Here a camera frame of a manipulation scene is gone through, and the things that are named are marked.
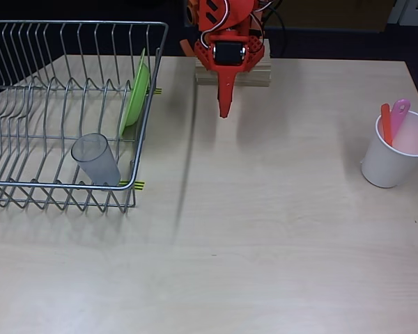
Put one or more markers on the orange-red gripper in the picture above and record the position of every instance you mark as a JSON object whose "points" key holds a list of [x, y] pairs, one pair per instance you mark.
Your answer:
{"points": [[227, 53]]}

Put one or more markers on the green plastic plate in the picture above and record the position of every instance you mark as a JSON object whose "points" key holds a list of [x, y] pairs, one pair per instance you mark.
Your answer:
{"points": [[136, 94]]}

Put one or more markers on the translucent plastic tumbler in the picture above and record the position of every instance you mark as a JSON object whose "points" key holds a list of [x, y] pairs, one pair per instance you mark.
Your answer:
{"points": [[97, 163]]}

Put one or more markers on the orange plastic knife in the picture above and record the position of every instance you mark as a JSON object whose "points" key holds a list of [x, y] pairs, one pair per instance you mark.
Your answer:
{"points": [[386, 121]]}

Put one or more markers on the pink plastic fork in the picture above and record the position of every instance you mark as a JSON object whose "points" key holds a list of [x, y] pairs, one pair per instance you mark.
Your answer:
{"points": [[400, 115]]}

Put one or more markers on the orange-red robot arm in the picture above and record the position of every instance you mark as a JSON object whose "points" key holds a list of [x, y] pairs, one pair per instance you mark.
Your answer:
{"points": [[240, 14]]}

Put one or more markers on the plywood base block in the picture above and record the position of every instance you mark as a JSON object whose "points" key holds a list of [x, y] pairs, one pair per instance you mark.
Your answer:
{"points": [[257, 78]]}

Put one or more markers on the yellow black tape marker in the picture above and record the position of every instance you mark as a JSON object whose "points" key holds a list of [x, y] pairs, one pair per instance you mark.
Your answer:
{"points": [[158, 92], [140, 185]]}

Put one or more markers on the orange table clamp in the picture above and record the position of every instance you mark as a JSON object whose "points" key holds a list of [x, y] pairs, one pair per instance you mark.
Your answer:
{"points": [[195, 3]]}

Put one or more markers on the brown panel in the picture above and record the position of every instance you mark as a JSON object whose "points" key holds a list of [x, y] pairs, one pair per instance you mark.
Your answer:
{"points": [[334, 14]]}

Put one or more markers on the white paper cup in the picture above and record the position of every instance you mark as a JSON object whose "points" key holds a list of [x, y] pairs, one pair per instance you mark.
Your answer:
{"points": [[383, 167]]}

